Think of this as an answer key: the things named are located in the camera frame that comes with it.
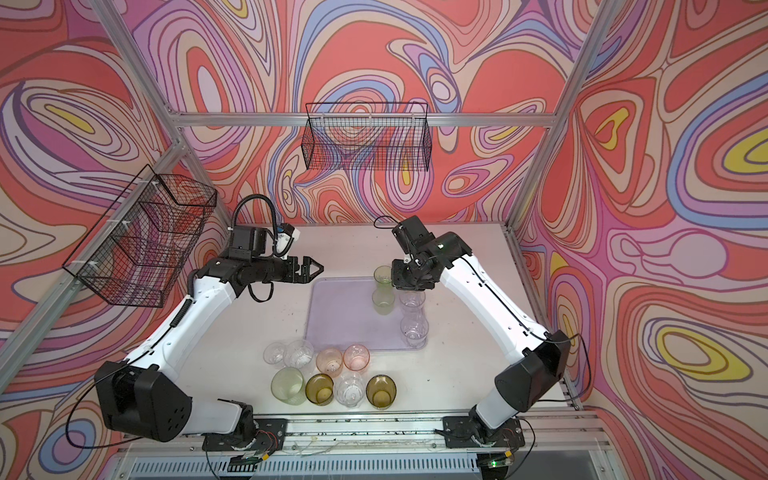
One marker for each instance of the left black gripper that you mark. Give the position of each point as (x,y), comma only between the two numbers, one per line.
(304,276)

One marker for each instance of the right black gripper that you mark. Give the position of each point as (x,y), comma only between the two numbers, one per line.
(399,281)

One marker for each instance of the bright green cup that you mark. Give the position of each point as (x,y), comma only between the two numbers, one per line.
(383,276)

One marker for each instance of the pale green cup front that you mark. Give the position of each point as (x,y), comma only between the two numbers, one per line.
(383,299)

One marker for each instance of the clear faceted cup back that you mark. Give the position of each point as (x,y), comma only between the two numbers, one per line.
(414,329)

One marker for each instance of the small clear cup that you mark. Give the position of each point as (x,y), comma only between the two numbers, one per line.
(274,353)

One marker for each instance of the amber cup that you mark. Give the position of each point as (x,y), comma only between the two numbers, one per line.
(381,391)
(319,389)

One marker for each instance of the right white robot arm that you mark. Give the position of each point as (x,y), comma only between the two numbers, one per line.
(536,357)

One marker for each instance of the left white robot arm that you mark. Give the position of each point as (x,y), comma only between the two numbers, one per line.
(139,396)

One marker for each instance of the lilac plastic tray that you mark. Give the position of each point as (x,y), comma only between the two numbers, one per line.
(341,313)

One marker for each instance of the peach cup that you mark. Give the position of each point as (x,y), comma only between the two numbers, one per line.
(330,362)

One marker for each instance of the pink cup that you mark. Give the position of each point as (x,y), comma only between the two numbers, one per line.
(356,357)

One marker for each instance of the pale green large cup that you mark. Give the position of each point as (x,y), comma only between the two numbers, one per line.
(287,386)

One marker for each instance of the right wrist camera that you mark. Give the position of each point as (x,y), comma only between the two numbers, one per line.
(411,235)

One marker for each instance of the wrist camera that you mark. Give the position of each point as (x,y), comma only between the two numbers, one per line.
(250,242)
(411,235)

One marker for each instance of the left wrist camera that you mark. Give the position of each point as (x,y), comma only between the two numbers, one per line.
(250,242)

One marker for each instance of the black wire basket back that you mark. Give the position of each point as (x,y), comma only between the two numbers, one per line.
(367,136)

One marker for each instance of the black wire basket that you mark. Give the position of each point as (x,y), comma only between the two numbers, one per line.
(138,254)
(367,136)

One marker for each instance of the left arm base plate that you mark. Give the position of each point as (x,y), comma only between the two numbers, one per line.
(259,435)

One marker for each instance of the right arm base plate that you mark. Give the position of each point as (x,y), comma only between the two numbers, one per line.
(465,432)

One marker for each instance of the black wire basket left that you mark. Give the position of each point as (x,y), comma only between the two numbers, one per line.
(138,254)

